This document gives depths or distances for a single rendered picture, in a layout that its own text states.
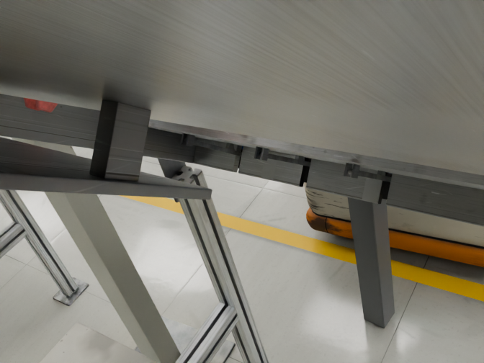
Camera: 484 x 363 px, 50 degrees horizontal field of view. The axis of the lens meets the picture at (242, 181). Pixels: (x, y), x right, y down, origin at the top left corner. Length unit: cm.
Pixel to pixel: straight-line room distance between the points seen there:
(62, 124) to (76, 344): 28
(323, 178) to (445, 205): 16
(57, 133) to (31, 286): 126
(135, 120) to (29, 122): 38
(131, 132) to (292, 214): 147
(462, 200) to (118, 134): 48
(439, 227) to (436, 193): 72
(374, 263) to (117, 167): 100
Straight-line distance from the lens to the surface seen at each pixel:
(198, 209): 87
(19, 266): 195
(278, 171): 72
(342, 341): 136
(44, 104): 50
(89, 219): 101
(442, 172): 45
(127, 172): 23
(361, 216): 110
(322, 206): 144
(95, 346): 71
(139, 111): 23
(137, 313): 119
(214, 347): 105
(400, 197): 65
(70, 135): 64
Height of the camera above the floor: 113
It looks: 37 degrees down
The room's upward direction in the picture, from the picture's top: 16 degrees counter-clockwise
